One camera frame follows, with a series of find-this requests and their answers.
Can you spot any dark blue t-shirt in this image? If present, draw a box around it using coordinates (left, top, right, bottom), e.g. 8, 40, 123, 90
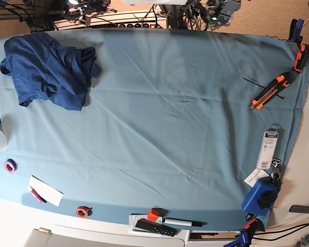
0, 32, 101, 111

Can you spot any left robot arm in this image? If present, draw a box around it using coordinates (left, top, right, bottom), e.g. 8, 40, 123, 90
205, 0, 241, 30

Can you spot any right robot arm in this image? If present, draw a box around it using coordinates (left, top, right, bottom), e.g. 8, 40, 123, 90
62, 0, 117, 27

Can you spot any light blue table cloth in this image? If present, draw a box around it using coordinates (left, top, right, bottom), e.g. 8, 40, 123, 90
0, 28, 309, 231

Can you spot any red cube block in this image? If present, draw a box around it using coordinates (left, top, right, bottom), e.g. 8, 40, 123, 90
147, 208, 160, 222

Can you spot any black remote control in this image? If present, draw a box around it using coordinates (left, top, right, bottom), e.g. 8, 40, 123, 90
135, 218, 178, 237

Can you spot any power strip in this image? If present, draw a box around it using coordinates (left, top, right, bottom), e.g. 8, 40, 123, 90
54, 10, 167, 30

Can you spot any white marker pen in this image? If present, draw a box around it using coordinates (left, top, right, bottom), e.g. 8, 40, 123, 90
163, 218, 207, 227

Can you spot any red tape roll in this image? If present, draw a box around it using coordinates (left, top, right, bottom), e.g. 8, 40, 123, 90
76, 206, 92, 218

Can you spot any white label card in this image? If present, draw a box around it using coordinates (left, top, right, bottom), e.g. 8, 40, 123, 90
244, 168, 269, 187

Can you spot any packaged tool blister pack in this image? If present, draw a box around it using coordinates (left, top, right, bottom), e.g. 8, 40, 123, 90
256, 125, 280, 170

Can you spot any white paper card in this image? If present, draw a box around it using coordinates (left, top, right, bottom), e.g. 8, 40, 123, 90
28, 175, 63, 207

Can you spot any blue box with knob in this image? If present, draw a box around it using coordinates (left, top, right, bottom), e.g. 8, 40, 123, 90
242, 177, 281, 216

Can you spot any black zip tie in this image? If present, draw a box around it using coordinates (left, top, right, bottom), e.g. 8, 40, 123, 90
243, 77, 285, 100

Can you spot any orange black utility knife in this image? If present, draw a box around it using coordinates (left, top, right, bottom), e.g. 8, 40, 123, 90
249, 72, 293, 110

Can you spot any orange clamp bottom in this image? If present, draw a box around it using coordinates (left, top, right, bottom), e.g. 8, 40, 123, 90
244, 218, 259, 229

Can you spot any blue spring clamp bottom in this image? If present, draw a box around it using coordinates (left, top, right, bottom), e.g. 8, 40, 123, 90
224, 232, 253, 247

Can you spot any blue spring clamp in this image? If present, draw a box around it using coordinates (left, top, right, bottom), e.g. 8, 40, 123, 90
288, 19, 304, 42
224, 232, 253, 247

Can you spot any purple tape roll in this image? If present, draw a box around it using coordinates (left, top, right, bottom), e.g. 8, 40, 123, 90
5, 159, 17, 173

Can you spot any orange black clamp top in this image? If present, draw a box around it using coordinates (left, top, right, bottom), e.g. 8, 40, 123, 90
293, 44, 309, 73

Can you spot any black phone device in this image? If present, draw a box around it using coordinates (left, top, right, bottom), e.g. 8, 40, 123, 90
289, 205, 309, 214

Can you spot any blue spring clamp top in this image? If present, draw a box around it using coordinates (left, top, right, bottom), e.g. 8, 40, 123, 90
288, 19, 304, 42

